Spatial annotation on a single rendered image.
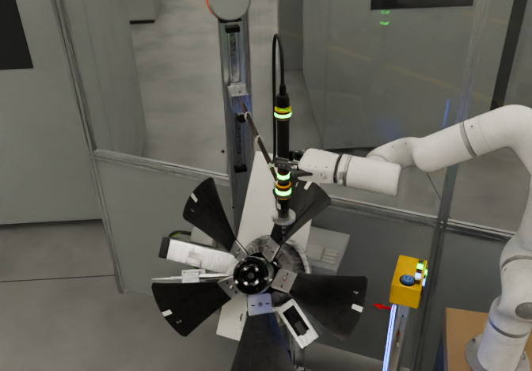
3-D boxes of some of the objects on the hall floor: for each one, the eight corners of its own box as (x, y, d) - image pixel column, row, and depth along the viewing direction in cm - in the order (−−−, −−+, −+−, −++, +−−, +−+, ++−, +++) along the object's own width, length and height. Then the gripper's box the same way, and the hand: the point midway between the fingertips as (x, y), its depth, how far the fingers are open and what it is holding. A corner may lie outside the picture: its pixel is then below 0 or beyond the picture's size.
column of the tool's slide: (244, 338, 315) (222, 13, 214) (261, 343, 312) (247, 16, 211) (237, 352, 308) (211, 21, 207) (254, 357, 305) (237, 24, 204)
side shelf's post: (298, 365, 300) (298, 244, 253) (305, 368, 298) (307, 245, 252) (294, 372, 297) (296, 249, 250) (302, 374, 295) (305, 251, 249)
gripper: (350, 142, 159) (286, 131, 164) (334, 175, 146) (266, 161, 151) (348, 164, 163) (286, 153, 168) (332, 198, 150) (267, 184, 156)
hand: (283, 158), depth 159 cm, fingers closed on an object, 4 cm apart
